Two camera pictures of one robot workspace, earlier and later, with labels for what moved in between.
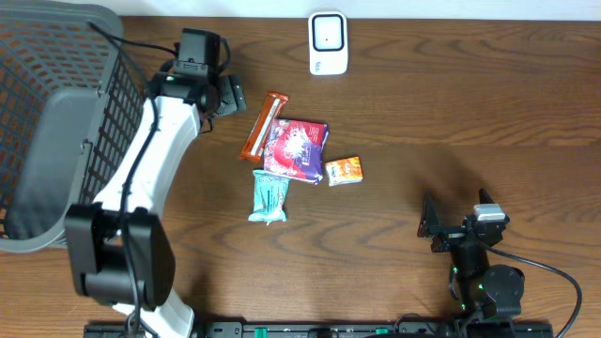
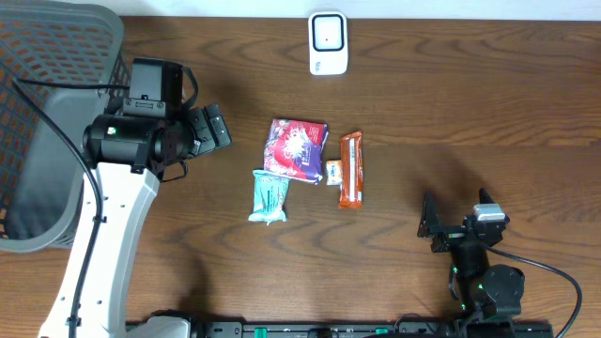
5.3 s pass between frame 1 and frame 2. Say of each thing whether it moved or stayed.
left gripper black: moved
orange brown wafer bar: moved
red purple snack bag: stayed
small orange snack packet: stayed
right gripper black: stayed
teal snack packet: stayed
